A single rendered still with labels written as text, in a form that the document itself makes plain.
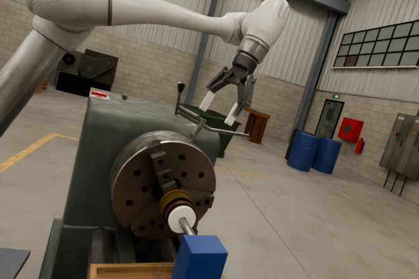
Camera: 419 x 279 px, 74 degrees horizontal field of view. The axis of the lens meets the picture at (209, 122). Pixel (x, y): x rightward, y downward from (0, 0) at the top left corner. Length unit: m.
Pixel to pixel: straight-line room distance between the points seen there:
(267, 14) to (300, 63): 11.49
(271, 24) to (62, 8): 0.56
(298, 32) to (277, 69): 1.73
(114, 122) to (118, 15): 0.34
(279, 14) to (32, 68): 0.73
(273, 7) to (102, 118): 0.62
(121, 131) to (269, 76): 10.97
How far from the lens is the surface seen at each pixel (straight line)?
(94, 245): 0.99
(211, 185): 0.90
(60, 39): 0.90
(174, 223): 0.72
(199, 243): 0.60
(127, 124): 0.94
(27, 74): 0.92
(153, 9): 0.78
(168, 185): 0.76
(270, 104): 11.89
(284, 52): 12.09
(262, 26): 0.90
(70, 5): 0.75
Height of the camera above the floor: 1.42
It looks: 7 degrees down
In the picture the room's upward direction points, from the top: 15 degrees clockwise
